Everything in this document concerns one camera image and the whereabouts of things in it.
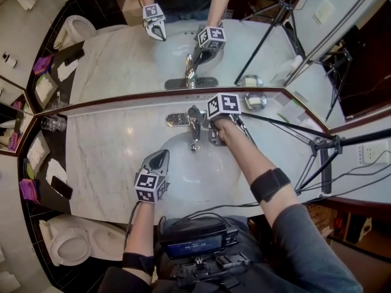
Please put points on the folded white towel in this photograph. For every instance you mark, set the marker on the folded white towel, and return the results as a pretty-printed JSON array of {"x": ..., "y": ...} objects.
[{"x": 56, "y": 170}]

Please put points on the dark tray with white box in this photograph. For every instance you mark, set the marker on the dark tray with white box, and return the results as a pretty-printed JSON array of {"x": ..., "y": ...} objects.
[{"x": 37, "y": 151}]

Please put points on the person's grey shirt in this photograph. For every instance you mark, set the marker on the person's grey shirt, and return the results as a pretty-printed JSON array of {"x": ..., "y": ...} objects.
[{"x": 305, "y": 255}]

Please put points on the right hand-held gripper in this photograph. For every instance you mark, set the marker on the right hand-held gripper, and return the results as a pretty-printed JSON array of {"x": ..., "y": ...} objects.
[{"x": 224, "y": 104}]

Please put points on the clear drinking glasses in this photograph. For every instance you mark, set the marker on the clear drinking glasses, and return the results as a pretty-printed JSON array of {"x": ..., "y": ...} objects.
[{"x": 53, "y": 123}]

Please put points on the person's right forearm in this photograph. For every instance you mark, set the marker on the person's right forearm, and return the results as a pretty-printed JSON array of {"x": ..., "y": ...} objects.
[{"x": 253, "y": 157}]

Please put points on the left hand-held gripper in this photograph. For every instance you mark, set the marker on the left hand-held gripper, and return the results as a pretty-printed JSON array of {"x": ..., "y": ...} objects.
[{"x": 146, "y": 184}]

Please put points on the narrow side mirror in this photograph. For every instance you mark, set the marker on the narrow side mirror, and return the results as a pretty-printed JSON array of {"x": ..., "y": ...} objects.
[{"x": 12, "y": 117}]

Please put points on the black tripod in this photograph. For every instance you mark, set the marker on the black tripod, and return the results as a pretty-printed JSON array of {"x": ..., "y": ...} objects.
[{"x": 323, "y": 146}]

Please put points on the black smartphone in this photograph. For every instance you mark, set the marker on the black smartphone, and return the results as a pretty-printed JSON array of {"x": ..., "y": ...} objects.
[{"x": 61, "y": 187}]

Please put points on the chrome sink faucet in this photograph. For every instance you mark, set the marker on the chrome sink faucet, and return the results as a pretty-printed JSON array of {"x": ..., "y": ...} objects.
[{"x": 195, "y": 127}]

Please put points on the chrome sink drain stopper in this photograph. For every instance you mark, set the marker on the chrome sink drain stopper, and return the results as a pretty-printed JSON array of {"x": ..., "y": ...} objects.
[{"x": 193, "y": 147}]

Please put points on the metal soap dish with soap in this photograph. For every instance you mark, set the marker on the metal soap dish with soap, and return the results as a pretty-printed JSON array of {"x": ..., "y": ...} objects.
[{"x": 256, "y": 101}]

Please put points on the person's left forearm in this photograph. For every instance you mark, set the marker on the person's left forearm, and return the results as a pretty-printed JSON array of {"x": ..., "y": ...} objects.
[{"x": 139, "y": 233}]

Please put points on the large wall mirror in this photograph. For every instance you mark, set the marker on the large wall mirror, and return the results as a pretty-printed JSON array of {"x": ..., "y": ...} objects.
[{"x": 122, "y": 56}]

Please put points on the white toilet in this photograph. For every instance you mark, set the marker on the white toilet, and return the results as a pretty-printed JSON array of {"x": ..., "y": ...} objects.
[{"x": 73, "y": 240}]

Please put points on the wooden shelf unit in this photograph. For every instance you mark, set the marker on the wooden shelf unit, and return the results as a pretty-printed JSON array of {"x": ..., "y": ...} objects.
[{"x": 351, "y": 224}]

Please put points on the person's right hand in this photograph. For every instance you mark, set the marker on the person's right hand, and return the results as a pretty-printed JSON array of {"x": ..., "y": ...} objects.
[{"x": 224, "y": 131}]

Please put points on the purple packets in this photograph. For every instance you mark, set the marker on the purple packets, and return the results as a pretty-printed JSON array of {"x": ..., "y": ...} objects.
[{"x": 29, "y": 189}]

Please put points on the black chest mount bracket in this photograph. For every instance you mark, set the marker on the black chest mount bracket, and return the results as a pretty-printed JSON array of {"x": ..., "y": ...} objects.
[{"x": 214, "y": 269}]

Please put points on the black chest-mounted screen device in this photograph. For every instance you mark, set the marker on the black chest-mounted screen device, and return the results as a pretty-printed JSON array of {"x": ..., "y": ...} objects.
[{"x": 195, "y": 238}]

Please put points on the white sink basin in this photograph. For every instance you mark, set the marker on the white sink basin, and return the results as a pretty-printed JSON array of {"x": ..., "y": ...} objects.
[{"x": 210, "y": 175}]

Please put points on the white wall socket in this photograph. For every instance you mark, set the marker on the white wall socket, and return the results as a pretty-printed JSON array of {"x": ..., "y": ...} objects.
[{"x": 373, "y": 154}]

